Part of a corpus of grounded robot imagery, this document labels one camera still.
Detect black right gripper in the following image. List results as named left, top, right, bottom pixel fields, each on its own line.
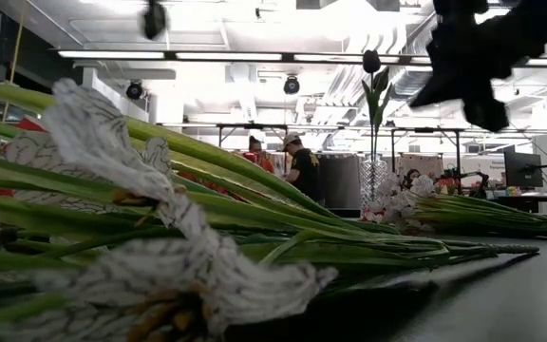
left=408, top=0, right=515, bottom=133

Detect small white blossom bunch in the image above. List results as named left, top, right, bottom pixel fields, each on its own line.
left=361, top=171, right=547, bottom=241

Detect red flower bunch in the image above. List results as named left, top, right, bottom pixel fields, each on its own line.
left=0, top=78, right=540, bottom=286

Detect white veined flower bunch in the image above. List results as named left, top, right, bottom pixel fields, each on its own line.
left=0, top=78, right=339, bottom=342

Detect orange background flowers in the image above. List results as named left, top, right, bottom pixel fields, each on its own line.
left=437, top=176, right=462, bottom=195

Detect clear slim glass vase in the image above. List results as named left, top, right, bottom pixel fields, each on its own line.
left=358, top=156, right=389, bottom=215

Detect black computer monitor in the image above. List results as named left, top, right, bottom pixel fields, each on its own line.
left=503, top=150, right=544, bottom=189

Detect white draped board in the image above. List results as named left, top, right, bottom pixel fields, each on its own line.
left=398, top=152, right=446, bottom=180

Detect person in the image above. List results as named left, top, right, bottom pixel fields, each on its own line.
left=402, top=167, right=426, bottom=191
left=280, top=132, right=325, bottom=203
left=247, top=135, right=277, bottom=175

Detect dark background desk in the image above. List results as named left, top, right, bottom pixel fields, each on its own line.
left=486, top=190, right=547, bottom=215

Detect dark grey panel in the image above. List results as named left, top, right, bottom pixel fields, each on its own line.
left=319, top=152, right=361, bottom=210

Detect round black ceiling spotlight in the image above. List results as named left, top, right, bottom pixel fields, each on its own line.
left=124, top=79, right=144, bottom=101
left=282, top=74, right=301, bottom=96

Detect long ceiling light bar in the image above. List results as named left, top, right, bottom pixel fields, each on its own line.
left=57, top=47, right=547, bottom=68

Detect black metal table frame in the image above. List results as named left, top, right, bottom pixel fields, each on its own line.
left=389, top=125, right=462, bottom=181
left=216, top=122, right=290, bottom=162

